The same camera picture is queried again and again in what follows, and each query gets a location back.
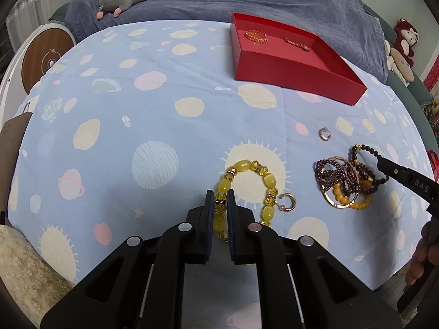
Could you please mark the light blue planet bedsheet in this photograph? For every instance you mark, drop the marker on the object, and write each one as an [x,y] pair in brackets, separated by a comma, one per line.
[136,123]

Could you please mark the dark blue blanket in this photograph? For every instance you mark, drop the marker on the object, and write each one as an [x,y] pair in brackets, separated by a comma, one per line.
[342,24]

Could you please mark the red monkey plush toy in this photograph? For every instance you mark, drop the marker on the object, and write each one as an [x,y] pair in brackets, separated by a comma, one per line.
[406,38]

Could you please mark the gold wrist watch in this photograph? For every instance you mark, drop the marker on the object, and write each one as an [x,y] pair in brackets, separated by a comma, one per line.
[299,45]

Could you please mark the beige plush toy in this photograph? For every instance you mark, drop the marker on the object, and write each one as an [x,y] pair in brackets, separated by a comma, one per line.
[398,65]

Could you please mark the red gift bag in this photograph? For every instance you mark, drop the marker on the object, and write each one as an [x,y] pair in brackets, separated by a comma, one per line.
[434,161]

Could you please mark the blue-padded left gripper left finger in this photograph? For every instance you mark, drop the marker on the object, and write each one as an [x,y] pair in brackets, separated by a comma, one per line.
[201,233]

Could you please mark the person's hand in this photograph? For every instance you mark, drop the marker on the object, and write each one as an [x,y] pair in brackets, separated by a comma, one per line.
[424,253]

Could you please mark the teal bed frame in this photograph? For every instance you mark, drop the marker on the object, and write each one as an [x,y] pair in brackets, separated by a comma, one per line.
[417,88]

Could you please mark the round wooden white side table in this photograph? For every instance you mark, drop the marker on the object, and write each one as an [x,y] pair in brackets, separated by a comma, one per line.
[38,53]

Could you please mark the rose gold thin bangle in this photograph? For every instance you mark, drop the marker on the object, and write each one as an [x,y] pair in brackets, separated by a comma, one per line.
[340,183]

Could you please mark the red cardboard tray box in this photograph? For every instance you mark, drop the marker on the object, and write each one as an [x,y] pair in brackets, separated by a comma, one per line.
[321,71]

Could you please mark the gold twisted bangle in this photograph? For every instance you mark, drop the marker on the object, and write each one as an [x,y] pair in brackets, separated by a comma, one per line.
[256,36]

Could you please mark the gold hoop earring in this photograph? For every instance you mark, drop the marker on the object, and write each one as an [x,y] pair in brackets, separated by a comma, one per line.
[287,202]

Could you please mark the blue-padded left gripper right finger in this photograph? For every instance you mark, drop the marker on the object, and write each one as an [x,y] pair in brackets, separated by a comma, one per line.
[241,239]

